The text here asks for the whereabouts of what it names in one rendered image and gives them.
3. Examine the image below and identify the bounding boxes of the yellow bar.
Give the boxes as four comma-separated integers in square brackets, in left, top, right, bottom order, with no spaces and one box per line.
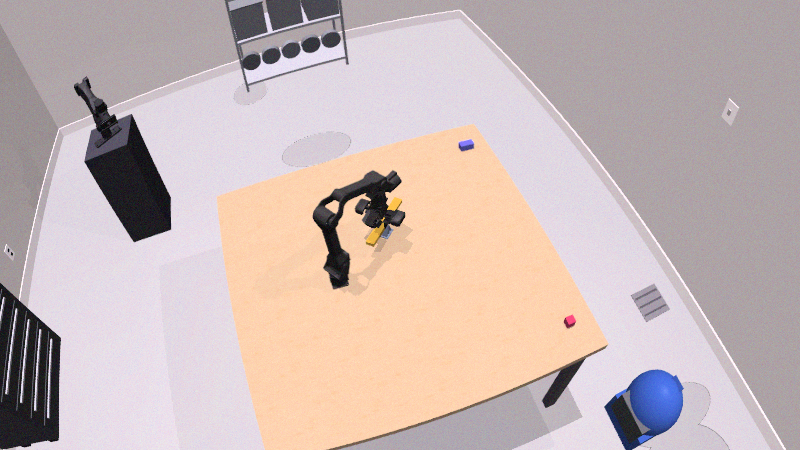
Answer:
[366,197,402,247]

